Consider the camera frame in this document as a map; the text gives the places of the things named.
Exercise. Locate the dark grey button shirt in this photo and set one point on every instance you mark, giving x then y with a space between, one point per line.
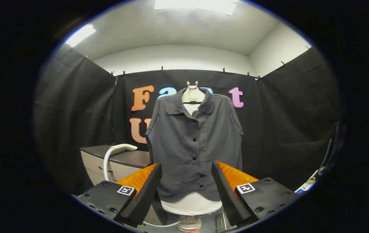
184 142

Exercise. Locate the blue and white object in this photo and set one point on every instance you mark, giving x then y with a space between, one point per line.
307 184

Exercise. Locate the grey cabinet with dark top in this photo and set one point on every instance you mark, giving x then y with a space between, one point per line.
122 158

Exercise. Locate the white mannequin torso on stand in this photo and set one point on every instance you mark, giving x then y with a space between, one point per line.
190 204

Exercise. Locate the large ceiling light panel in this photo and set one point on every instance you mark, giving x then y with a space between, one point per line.
194 5

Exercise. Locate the narrow ceiling light panel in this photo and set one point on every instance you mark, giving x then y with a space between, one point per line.
80 35

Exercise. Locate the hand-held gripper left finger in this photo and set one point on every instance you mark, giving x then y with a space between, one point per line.
145 197

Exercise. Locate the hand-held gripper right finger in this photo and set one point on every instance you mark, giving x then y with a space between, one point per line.
228 194

